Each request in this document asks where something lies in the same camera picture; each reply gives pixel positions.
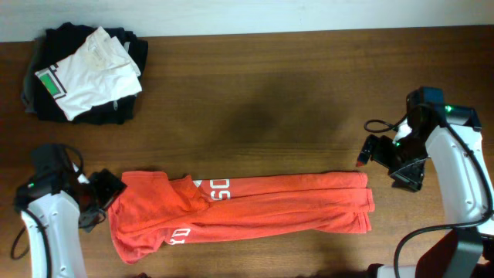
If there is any orange-red t-shirt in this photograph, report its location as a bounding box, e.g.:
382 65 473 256
108 171 375 264

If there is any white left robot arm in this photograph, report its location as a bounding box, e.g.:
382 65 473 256
14 169 127 278

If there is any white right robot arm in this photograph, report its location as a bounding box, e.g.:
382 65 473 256
357 103 493 277

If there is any folded white t-shirt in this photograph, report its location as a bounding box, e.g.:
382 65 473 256
35 27 144 122

